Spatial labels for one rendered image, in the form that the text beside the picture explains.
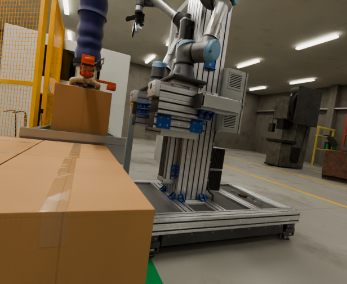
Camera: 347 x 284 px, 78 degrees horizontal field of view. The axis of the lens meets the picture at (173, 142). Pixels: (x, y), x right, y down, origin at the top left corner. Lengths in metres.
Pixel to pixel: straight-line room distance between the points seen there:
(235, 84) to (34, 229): 1.51
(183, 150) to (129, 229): 1.08
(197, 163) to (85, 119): 0.91
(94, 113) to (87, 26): 0.74
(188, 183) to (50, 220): 1.23
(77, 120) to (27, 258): 1.35
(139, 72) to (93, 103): 10.47
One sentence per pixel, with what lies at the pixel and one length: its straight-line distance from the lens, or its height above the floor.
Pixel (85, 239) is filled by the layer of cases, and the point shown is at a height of 0.48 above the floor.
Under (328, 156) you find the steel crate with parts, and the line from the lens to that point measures 6.67.
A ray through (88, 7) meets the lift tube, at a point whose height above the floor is 1.62.
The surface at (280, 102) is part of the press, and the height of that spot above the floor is 2.09.
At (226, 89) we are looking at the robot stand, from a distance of 1.66.
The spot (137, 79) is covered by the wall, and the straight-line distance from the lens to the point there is 12.08.
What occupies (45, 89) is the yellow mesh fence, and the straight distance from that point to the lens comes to 2.98.
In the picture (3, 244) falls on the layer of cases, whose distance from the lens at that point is 0.51.
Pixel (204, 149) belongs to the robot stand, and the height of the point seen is 0.62.
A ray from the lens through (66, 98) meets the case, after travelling 1.78.
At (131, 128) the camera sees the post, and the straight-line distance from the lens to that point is 2.30.
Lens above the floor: 0.73
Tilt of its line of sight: 3 degrees down
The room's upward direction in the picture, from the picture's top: 8 degrees clockwise
